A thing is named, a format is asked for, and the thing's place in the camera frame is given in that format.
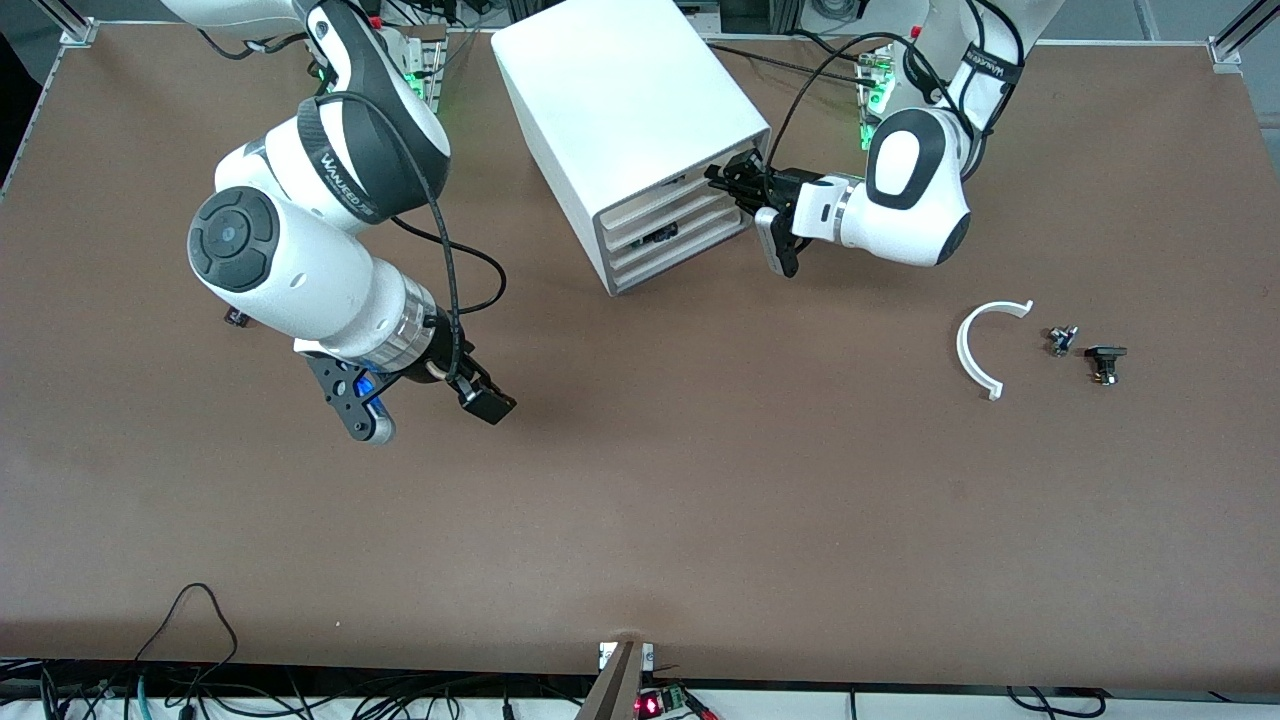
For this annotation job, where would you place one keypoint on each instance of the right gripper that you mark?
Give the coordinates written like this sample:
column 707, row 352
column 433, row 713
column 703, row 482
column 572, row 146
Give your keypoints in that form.
column 446, row 357

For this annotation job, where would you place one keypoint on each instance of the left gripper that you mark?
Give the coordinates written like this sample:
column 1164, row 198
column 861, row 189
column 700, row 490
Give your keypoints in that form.
column 779, row 187

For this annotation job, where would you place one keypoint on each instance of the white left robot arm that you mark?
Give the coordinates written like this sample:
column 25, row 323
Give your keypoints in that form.
column 920, row 210

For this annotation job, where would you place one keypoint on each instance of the black part inside cabinet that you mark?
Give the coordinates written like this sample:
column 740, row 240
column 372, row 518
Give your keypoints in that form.
column 660, row 235

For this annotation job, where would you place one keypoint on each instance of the small black contact block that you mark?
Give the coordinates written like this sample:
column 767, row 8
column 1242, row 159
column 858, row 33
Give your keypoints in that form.
column 237, row 319

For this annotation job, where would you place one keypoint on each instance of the circuit board with red light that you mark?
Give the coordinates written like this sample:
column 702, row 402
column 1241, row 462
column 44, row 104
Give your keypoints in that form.
column 660, row 702

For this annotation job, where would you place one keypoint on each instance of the small chrome metal fitting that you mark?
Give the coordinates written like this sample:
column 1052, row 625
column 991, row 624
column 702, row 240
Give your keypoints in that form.
column 1060, row 341

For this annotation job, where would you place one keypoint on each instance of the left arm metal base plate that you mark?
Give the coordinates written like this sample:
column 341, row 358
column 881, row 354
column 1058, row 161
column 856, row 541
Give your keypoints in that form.
column 878, row 100

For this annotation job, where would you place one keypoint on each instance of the white semicircular plastic bracket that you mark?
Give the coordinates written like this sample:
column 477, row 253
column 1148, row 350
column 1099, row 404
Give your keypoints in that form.
column 965, row 355

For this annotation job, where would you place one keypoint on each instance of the grey camera stand post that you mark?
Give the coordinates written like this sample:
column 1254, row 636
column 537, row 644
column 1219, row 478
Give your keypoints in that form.
column 615, row 685

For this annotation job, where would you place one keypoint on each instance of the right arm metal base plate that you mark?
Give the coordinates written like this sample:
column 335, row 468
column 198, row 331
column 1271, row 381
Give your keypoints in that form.
column 425, row 70

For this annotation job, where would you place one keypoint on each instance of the black switch component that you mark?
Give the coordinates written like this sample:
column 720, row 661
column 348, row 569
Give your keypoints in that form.
column 1105, row 355

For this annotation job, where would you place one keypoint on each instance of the aluminium frame corner profile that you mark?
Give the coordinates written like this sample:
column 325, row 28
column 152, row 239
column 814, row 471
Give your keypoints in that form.
column 1240, row 35
column 78, row 25

